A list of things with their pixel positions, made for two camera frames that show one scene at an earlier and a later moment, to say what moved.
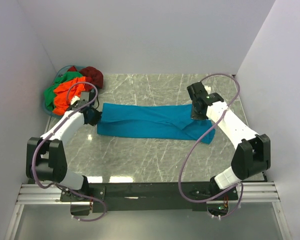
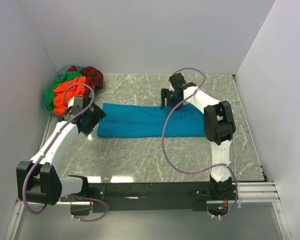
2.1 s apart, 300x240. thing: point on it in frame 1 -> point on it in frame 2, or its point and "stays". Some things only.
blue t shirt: [154, 121] stays
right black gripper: [196, 115] -> [166, 97]
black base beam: [129, 197] stays
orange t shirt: [61, 91] stays
